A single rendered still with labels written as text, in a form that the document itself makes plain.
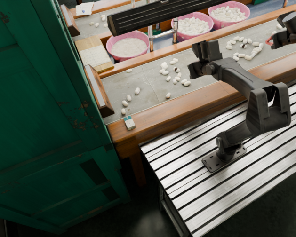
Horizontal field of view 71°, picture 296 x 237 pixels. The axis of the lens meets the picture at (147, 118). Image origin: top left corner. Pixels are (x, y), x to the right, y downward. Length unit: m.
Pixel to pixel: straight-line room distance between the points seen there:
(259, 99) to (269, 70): 0.66
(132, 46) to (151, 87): 0.38
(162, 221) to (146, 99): 0.86
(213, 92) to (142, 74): 0.39
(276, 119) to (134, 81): 0.72
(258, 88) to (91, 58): 0.92
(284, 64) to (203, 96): 0.48
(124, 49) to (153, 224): 1.14
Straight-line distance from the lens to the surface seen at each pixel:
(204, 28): 1.53
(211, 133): 1.03
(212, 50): 0.82
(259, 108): 0.60
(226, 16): 1.65
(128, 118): 0.92
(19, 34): 0.48
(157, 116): 0.94
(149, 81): 1.12
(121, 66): 1.19
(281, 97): 0.64
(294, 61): 1.35
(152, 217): 1.55
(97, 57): 1.26
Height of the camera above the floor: 1.53
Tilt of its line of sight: 55 degrees down
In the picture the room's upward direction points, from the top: 6 degrees counter-clockwise
